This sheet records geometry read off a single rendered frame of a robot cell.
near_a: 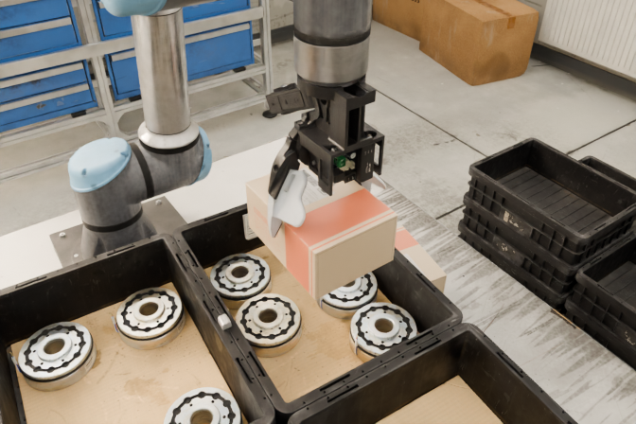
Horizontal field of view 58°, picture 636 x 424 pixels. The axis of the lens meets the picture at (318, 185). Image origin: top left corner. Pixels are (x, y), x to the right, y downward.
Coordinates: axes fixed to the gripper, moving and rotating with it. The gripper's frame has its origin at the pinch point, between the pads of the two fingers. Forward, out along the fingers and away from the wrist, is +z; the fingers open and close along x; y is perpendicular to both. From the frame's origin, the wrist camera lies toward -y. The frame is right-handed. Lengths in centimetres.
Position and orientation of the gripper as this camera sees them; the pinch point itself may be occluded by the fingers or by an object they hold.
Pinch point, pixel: (318, 211)
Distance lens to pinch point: 72.0
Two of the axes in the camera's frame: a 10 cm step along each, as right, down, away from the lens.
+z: 0.0, 8.0, 6.0
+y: 5.6, 5.0, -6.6
